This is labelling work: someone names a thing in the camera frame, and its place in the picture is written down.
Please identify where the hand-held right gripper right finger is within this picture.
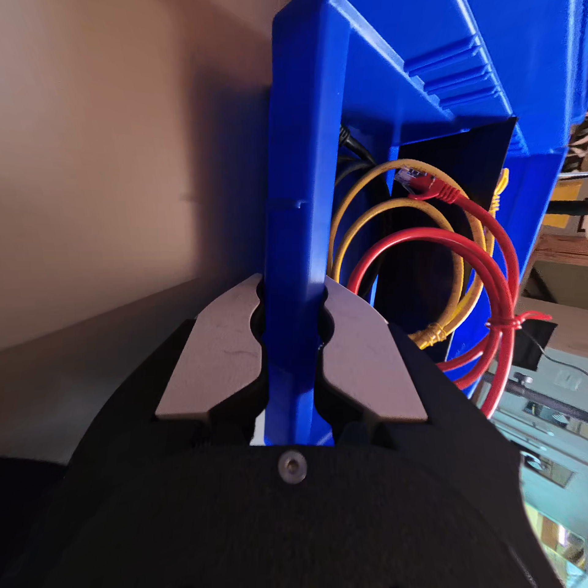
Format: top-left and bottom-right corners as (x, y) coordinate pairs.
(316, 277), (429, 424)

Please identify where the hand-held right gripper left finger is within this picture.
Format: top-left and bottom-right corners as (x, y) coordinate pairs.
(155, 274), (269, 422)

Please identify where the red ethernet cable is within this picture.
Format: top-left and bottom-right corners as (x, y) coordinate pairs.
(348, 168), (524, 419)

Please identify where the black ethernet cable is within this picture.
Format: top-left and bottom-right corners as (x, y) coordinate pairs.
(335, 126), (391, 295)

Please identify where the blue plastic bin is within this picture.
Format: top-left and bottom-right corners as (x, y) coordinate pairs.
(264, 0), (588, 446)

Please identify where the yellow twist tie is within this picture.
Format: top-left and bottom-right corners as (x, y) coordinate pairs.
(408, 323), (448, 351)

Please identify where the red twist tie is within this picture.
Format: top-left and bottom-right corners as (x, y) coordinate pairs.
(486, 311), (553, 332)

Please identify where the grey metal machine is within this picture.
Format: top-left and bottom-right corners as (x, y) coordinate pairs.
(473, 294), (588, 588)

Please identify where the black bin divider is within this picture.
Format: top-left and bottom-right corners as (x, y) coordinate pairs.
(374, 117), (517, 322)

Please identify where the yellow ethernet cable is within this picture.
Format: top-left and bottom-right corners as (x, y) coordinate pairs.
(327, 158), (511, 351)

